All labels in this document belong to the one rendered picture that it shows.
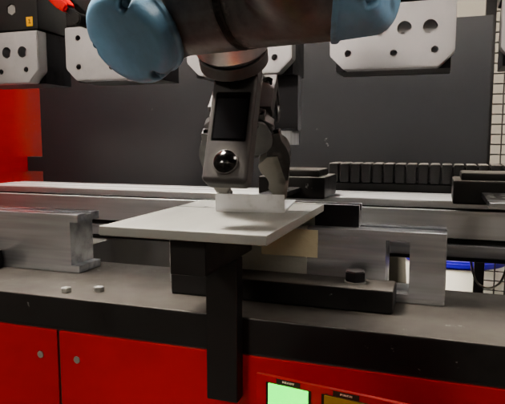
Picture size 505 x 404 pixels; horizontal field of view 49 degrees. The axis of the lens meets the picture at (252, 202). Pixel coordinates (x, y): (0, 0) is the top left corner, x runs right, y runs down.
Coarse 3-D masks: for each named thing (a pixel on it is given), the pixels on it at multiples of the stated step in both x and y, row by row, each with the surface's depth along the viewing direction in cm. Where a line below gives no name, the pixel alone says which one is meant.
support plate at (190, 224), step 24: (144, 216) 63; (168, 216) 63; (192, 216) 63; (216, 216) 63; (240, 216) 63; (264, 216) 63; (288, 216) 63; (312, 216) 69; (192, 240) 53; (216, 240) 52; (240, 240) 52; (264, 240) 51
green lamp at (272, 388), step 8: (272, 384) 58; (272, 392) 58; (280, 392) 58; (288, 392) 57; (296, 392) 57; (304, 392) 56; (272, 400) 58; (280, 400) 58; (288, 400) 57; (296, 400) 57; (304, 400) 56
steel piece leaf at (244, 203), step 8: (216, 200) 67; (224, 200) 67; (232, 200) 67; (240, 200) 67; (248, 200) 67; (256, 200) 67; (264, 200) 66; (272, 200) 66; (280, 200) 66; (216, 208) 68; (224, 208) 67; (232, 208) 67; (240, 208) 67; (248, 208) 67; (256, 208) 67; (264, 208) 66; (272, 208) 66; (280, 208) 66; (288, 208) 70
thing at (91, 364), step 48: (0, 336) 79; (48, 336) 76; (96, 336) 74; (0, 384) 80; (48, 384) 77; (96, 384) 75; (144, 384) 72; (192, 384) 70; (336, 384) 64; (384, 384) 62; (432, 384) 60; (480, 384) 59
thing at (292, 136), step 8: (280, 80) 76; (288, 80) 76; (296, 80) 76; (280, 88) 76; (288, 88) 76; (296, 88) 76; (280, 96) 76; (288, 96) 76; (296, 96) 76; (288, 104) 76; (296, 104) 76; (288, 112) 76; (296, 112) 76; (280, 120) 77; (288, 120) 76; (296, 120) 76; (288, 128) 77; (296, 128) 76; (288, 136) 78; (296, 136) 77; (296, 144) 77
